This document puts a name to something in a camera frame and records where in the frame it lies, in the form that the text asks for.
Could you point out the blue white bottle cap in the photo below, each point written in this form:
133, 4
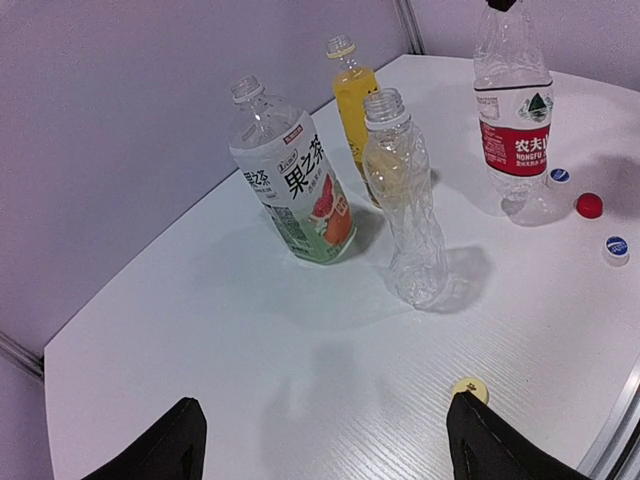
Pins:
558, 178
616, 251

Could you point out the red label water bottle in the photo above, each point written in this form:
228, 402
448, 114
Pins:
514, 96

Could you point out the yellow drink bottle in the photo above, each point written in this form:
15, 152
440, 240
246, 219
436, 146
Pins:
351, 85

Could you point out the clear plastic bottle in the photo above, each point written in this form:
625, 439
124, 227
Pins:
397, 170

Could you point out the red bottle cap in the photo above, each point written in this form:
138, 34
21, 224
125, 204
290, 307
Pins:
589, 205

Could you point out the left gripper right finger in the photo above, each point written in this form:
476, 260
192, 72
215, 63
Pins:
484, 446

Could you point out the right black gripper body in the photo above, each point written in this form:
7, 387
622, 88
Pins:
501, 5

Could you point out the fruit tea bottle white label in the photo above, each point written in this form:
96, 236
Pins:
276, 146

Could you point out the right aluminium frame post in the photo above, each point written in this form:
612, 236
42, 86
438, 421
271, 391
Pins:
410, 26

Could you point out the aluminium frame post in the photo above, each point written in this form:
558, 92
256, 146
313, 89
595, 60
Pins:
27, 361
410, 26

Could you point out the front aluminium rail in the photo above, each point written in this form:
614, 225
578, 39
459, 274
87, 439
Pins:
614, 454

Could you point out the yellow bottle cap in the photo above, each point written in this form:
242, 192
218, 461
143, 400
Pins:
473, 385

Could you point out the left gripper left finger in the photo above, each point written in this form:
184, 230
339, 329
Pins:
174, 447

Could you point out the left aluminium frame post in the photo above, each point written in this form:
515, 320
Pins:
27, 361

